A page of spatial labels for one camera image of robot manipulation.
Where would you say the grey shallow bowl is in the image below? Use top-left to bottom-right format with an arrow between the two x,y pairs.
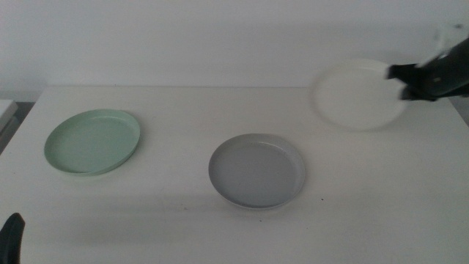
207,133 -> 306,210

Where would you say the pale green shallow bowl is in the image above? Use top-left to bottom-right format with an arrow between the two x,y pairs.
43,108 -> 141,177

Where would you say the white shallow bowl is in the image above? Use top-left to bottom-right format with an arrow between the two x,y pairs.
311,58 -> 410,132

